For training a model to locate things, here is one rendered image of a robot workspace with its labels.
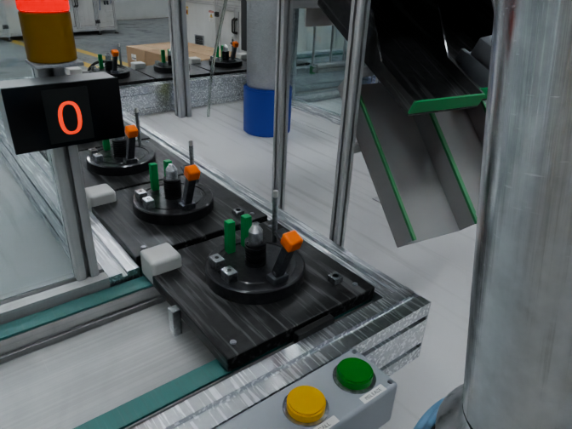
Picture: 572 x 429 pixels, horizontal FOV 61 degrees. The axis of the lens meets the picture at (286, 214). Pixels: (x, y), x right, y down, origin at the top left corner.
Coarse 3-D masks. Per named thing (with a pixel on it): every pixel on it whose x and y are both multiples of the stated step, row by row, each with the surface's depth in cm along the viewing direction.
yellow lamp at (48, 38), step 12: (24, 12) 49; (36, 12) 49; (48, 12) 50; (60, 12) 50; (24, 24) 49; (36, 24) 49; (48, 24) 49; (60, 24) 50; (24, 36) 50; (36, 36) 49; (48, 36) 50; (60, 36) 50; (72, 36) 52; (36, 48) 50; (48, 48) 50; (60, 48) 51; (72, 48) 52; (36, 60) 51; (48, 60) 51; (60, 60) 51; (72, 60) 52
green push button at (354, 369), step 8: (344, 360) 54; (352, 360) 54; (360, 360) 54; (344, 368) 53; (352, 368) 53; (360, 368) 53; (368, 368) 53; (336, 376) 53; (344, 376) 52; (352, 376) 52; (360, 376) 52; (368, 376) 52; (344, 384) 52; (352, 384) 51; (360, 384) 51; (368, 384) 52
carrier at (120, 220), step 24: (192, 144) 87; (168, 168) 82; (96, 192) 85; (120, 192) 90; (144, 192) 83; (168, 192) 84; (216, 192) 92; (96, 216) 84; (120, 216) 82; (144, 216) 81; (168, 216) 79; (192, 216) 81; (216, 216) 84; (240, 216) 84; (264, 216) 84; (120, 240) 76; (144, 240) 76; (168, 240) 76; (192, 240) 77
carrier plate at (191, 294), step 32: (192, 256) 72; (320, 256) 73; (160, 288) 66; (192, 288) 65; (320, 288) 66; (352, 288) 67; (192, 320) 60; (224, 320) 60; (256, 320) 60; (288, 320) 60; (224, 352) 55; (256, 352) 57
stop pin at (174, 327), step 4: (168, 308) 62; (172, 308) 62; (176, 308) 62; (172, 312) 61; (176, 312) 62; (172, 316) 61; (176, 316) 62; (180, 316) 62; (172, 320) 62; (176, 320) 62; (180, 320) 63; (172, 324) 62; (176, 324) 62; (180, 324) 63; (172, 328) 63; (176, 328) 63; (180, 328) 63; (172, 332) 63; (176, 332) 63; (180, 332) 63
